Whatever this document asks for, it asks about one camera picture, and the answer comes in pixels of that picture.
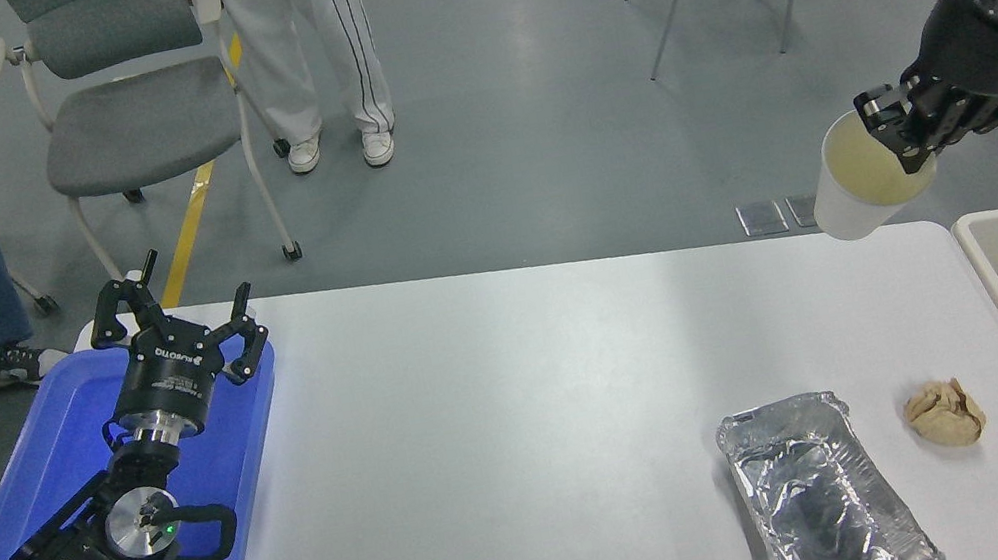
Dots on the grey office chair with armrests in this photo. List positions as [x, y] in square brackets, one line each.
[139, 127]

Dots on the blue plastic tray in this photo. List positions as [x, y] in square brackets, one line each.
[60, 445]

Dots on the crumpled tan paper ball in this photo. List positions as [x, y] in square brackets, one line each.
[942, 414]

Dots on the metal floor plate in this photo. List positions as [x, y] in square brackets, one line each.
[763, 220]
[802, 211]

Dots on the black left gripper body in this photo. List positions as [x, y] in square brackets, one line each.
[166, 381]

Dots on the crinkled foil tray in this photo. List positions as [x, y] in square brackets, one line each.
[820, 500]

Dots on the standing person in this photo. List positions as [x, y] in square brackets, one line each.
[316, 37]

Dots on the white paper cup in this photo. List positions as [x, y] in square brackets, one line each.
[852, 206]

